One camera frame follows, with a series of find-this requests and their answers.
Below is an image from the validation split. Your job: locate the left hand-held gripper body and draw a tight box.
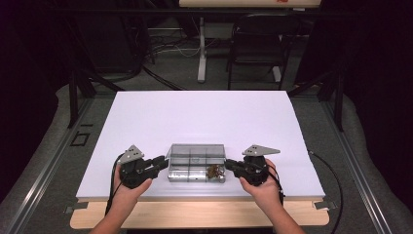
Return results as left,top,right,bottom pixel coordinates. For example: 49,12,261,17
117,144,158,190

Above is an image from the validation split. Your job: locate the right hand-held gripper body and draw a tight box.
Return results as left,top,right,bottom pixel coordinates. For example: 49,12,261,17
239,144,282,187

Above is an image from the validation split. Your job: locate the gold pendant brown cord necklace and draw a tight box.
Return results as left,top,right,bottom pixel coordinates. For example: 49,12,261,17
206,164,226,179

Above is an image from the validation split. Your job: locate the transparent grey compartment box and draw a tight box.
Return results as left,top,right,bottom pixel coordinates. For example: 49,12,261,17
165,143,227,183

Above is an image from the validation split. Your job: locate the person's left hand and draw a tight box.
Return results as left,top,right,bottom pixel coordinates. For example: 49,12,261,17
112,162,154,203

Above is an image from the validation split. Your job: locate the person's right hand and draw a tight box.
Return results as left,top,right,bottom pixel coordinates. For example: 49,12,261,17
239,158,284,210

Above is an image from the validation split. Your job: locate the wooden table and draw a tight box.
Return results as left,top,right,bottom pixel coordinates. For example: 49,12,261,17
69,196,330,230

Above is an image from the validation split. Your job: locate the black metal stand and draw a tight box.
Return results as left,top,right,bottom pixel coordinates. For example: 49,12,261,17
286,66,346,133
67,62,125,129

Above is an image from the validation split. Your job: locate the white-legged wooden desk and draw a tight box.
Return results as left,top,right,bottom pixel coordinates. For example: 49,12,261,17
178,0,322,84

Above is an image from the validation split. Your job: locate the black folding chair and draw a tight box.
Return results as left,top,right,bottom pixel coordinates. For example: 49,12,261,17
226,13,301,91

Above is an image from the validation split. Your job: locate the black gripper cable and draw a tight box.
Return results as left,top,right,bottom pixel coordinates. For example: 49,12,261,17
104,155,125,216
268,167,286,207

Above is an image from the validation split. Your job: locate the grey table bracket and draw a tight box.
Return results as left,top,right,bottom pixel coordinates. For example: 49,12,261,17
312,200,336,211
63,201,90,215

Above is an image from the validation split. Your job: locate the thick black floor cable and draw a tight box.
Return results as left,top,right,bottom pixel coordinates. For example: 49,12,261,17
141,64,188,92

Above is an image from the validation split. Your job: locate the thin black cable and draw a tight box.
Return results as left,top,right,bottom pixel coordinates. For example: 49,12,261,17
308,150,344,234

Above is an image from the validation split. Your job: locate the metal floor rail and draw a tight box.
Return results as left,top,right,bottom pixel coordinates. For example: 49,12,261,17
4,97,95,234
319,97,395,234

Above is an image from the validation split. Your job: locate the bundle of floor cables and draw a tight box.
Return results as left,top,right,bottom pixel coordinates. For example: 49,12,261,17
142,30,203,61

